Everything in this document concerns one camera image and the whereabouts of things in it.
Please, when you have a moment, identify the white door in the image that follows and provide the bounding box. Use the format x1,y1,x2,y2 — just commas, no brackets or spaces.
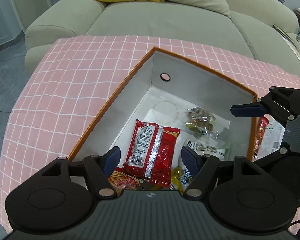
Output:
6,0,54,33

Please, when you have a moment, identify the yellow snack packet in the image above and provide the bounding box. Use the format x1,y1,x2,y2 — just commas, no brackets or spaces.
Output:
171,167,184,195

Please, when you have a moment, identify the white and green snack packet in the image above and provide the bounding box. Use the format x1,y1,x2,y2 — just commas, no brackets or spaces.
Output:
179,140,232,195

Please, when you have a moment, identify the open magazine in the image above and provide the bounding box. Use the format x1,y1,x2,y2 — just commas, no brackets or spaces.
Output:
282,36,300,73

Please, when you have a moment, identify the red orange snack packet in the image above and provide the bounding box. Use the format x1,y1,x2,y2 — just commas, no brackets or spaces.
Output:
107,170,143,197

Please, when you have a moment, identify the silver white snack packet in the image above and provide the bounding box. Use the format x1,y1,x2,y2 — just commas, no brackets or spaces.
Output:
264,119,287,153

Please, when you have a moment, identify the beige sofa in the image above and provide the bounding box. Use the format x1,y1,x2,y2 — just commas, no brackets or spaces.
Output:
24,0,300,75

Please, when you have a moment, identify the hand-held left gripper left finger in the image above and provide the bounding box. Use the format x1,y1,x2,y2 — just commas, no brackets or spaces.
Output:
40,146,121,200

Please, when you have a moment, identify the clear packet of brown snack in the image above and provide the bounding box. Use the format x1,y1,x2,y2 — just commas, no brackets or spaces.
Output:
182,107,219,139

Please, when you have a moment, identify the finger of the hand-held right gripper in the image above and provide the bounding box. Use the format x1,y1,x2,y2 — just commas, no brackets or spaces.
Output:
230,86,300,121
252,142,292,173

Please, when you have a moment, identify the orange cardboard box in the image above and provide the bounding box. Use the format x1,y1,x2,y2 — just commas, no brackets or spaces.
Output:
68,46,259,198

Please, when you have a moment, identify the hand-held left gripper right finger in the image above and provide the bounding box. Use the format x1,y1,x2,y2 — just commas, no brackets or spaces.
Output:
181,146,263,200

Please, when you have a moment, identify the red-brown snack bar packet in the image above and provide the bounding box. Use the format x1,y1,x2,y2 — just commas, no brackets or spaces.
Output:
252,116,270,160

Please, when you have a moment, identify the pink checked tablecloth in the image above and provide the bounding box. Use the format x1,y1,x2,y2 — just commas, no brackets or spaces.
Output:
0,35,300,233

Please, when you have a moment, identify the red silver-striped snack packet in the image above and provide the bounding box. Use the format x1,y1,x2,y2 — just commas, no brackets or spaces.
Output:
122,119,181,187

